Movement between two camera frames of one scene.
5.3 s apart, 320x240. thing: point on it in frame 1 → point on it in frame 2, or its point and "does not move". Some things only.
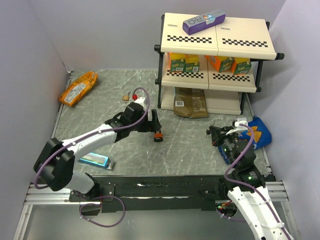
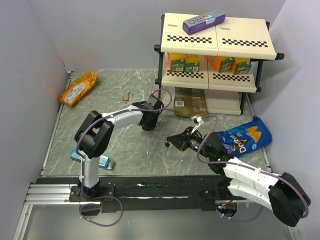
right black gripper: (216, 131) → (181, 141)
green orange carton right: (240, 65) does not move
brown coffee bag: (190, 102) does not move
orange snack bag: (76, 92) does not move
